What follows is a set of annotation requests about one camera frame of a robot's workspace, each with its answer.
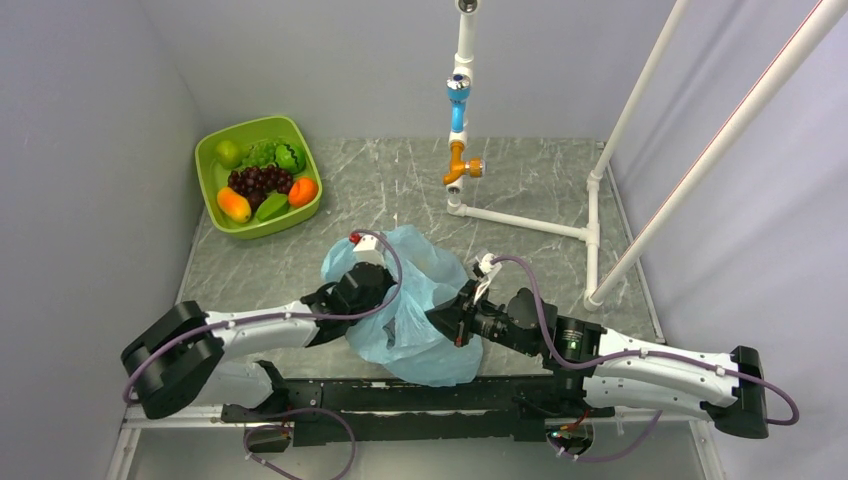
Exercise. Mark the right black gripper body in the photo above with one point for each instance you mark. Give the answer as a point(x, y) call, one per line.
point(485, 318)

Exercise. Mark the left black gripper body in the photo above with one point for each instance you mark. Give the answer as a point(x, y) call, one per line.
point(388, 281)

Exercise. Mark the blue printed plastic bag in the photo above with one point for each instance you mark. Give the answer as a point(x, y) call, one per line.
point(399, 337)

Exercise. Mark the orange fake fruit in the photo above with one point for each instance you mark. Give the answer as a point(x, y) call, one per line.
point(303, 191)

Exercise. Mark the green fake fruit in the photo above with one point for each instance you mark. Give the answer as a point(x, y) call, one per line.
point(275, 205)

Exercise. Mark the green fake grapes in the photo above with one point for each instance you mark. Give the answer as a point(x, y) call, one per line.
point(261, 153)

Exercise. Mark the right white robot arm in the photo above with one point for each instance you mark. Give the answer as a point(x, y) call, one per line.
point(601, 368)

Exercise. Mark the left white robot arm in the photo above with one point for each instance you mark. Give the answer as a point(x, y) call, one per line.
point(190, 357)

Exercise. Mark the orange fake mango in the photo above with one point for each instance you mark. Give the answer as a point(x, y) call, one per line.
point(236, 207)

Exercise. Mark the dark red fake grapes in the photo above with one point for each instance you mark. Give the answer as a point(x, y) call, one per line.
point(256, 184)

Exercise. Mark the green fake pear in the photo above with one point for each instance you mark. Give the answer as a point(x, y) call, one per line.
point(229, 154)

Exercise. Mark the green plastic tray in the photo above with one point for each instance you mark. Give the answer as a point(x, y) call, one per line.
point(213, 177)

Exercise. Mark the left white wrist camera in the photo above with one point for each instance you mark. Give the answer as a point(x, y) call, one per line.
point(367, 248)

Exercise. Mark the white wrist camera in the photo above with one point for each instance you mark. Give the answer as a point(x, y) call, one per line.
point(367, 248)
point(484, 271)

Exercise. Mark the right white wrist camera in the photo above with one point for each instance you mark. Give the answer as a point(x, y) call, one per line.
point(484, 271)

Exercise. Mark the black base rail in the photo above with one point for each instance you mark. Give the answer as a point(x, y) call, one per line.
point(325, 410)

